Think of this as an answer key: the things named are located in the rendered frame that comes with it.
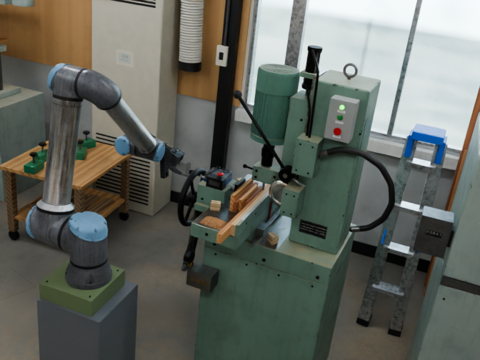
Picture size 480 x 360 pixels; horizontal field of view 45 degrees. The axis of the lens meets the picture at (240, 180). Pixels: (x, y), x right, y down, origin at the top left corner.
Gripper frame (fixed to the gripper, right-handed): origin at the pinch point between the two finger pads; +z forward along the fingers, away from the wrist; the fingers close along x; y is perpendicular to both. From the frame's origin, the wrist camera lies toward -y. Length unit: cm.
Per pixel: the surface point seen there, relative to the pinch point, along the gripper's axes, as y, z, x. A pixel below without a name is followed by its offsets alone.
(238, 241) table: 15, 42, -42
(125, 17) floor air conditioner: 13, -112, 90
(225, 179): 20.7, 20.3, -18.3
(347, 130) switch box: 72, 54, -25
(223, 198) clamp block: 13.7, 24.0, -20.6
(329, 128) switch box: 69, 48, -25
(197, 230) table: 8, 26, -43
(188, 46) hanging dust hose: 15, -70, 103
